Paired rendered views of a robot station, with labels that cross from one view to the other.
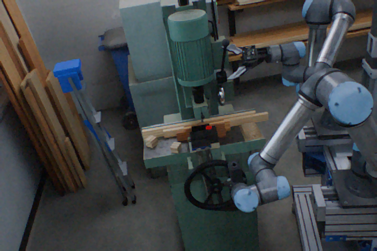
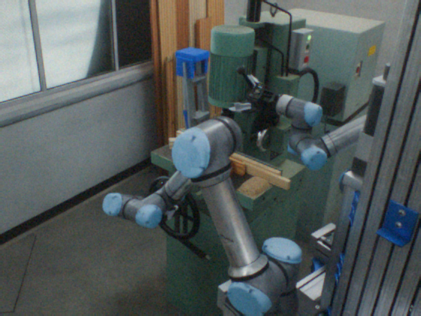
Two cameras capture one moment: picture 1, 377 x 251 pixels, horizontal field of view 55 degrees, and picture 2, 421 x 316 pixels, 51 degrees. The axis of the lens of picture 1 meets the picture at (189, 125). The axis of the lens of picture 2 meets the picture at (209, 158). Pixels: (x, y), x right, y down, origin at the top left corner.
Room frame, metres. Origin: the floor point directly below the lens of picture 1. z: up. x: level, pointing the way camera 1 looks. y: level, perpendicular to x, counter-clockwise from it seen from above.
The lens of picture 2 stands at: (0.14, -1.15, 1.87)
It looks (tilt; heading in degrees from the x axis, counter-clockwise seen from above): 28 degrees down; 39
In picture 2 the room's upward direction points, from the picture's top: 3 degrees clockwise
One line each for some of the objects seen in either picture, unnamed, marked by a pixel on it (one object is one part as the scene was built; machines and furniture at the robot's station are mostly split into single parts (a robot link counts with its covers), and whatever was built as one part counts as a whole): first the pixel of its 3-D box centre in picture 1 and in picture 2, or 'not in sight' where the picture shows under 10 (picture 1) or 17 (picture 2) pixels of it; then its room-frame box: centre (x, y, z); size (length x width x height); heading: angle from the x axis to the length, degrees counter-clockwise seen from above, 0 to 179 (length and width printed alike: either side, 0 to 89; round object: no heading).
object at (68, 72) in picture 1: (99, 137); (197, 136); (2.22, 0.65, 0.58); 0.27 x 0.25 x 1.16; 96
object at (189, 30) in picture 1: (191, 48); (231, 66); (1.59, -0.07, 1.35); 0.18 x 0.18 x 0.31
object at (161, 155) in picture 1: (203, 147); (206, 174); (1.48, -0.05, 0.87); 0.61 x 0.30 x 0.06; 90
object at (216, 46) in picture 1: (219, 52); (285, 92); (1.80, -0.22, 1.23); 0.09 x 0.08 x 0.15; 0
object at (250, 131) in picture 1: (250, 128); (254, 183); (1.50, -0.30, 0.92); 0.14 x 0.09 x 0.04; 0
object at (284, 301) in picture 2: (365, 176); (276, 290); (1.09, -0.68, 0.87); 0.15 x 0.15 x 0.10
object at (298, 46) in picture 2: (210, 15); (300, 49); (1.91, -0.21, 1.40); 0.10 x 0.06 x 0.16; 0
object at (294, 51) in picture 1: (291, 52); (304, 113); (1.47, -0.49, 1.30); 0.11 x 0.08 x 0.09; 90
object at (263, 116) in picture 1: (215, 125); (236, 162); (1.59, -0.14, 0.92); 0.55 x 0.02 x 0.04; 90
